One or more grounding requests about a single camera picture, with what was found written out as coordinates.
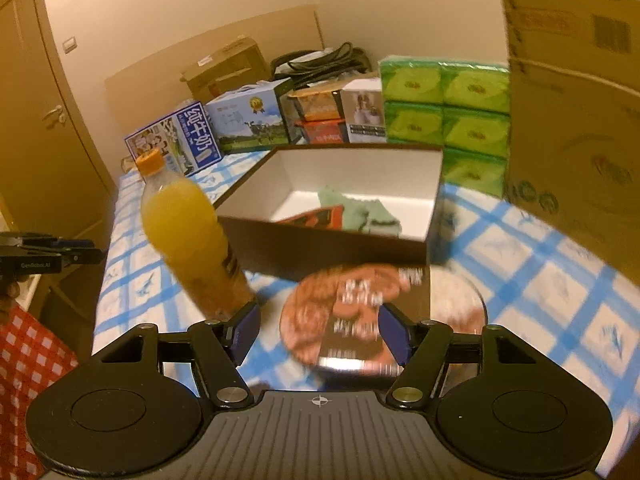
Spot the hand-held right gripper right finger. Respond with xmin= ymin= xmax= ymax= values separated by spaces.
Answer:
xmin=378 ymin=304 xmax=551 ymax=411

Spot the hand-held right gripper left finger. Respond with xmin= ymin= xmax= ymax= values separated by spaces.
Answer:
xmin=92 ymin=302 xmax=261 ymax=409

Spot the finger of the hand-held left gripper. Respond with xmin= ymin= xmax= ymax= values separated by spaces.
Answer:
xmin=52 ymin=238 xmax=107 ymax=266

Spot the beige wardrobe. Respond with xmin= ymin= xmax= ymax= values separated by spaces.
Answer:
xmin=0 ymin=0 xmax=118 ymax=241

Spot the red checked cloth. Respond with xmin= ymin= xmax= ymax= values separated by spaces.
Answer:
xmin=0 ymin=305 xmax=81 ymax=480

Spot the orange juice bottle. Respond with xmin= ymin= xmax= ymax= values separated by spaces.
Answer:
xmin=137 ymin=150 xmax=256 ymax=321

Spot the green sock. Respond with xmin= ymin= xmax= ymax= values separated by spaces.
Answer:
xmin=317 ymin=186 xmax=403 ymax=236

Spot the red black cloth item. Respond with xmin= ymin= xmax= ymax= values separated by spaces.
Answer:
xmin=274 ymin=205 xmax=346 ymax=231

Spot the blue checked tablecloth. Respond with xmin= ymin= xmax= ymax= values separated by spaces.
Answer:
xmin=92 ymin=147 xmax=640 ymax=411

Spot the blue white milk carton case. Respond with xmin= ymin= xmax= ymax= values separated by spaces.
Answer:
xmin=124 ymin=101 xmax=222 ymax=177

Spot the blue cow print box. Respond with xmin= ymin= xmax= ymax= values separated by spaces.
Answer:
xmin=205 ymin=78 xmax=293 ymax=156

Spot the red snack box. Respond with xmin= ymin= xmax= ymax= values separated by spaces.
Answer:
xmin=295 ymin=119 xmax=348 ymax=145

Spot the white box with figure picture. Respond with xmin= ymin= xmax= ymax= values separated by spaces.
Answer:
xmin=341 ymin=78 xmax=387 ymax=143

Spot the stack of green tissue packs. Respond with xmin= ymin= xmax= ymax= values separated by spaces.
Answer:
xmin=378 ymin=56 xmax=512 ymax=197

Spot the orange snack box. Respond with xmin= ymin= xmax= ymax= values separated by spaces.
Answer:
xmin=287 ymin=89 xmax=346 ymax=123

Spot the small brown cardboard box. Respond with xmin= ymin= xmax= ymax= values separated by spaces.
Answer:
xmin=180 ymin=37 xmax=268 ymax=103

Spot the cardboard box with round logo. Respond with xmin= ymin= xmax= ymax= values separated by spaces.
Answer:
xmin=504 ymin=57 xmax=640 ymax=281

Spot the cardboard box with barcode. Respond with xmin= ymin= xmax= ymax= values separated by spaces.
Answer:
xmin=496 ymin=0 xmax=640 ymax=86

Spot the black cable bundle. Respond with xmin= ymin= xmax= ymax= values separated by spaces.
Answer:
xmin=272 ymin=42 xmax=371 ymax=93

